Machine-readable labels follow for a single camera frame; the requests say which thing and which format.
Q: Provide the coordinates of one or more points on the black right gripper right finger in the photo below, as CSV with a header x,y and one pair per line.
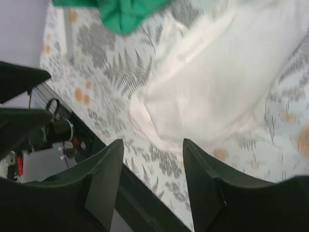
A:
x,y
224,199

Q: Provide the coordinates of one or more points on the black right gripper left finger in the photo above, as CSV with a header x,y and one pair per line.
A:
x,y
79,199

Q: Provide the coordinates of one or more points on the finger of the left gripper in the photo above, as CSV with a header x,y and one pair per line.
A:
x,y
16,79
17,124

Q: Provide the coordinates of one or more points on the white tank top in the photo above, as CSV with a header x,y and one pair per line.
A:
x,y
210,82

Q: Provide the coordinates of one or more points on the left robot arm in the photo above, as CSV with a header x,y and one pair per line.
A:
x,y
59,130

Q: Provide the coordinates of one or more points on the floral patterned table mat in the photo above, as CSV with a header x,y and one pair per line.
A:
x,y
97,83

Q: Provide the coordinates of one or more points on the white clothes rack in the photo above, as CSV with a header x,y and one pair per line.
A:
x,y
68,33

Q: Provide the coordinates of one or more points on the green t-shirt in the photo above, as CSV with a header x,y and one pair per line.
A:
x,y
119,16

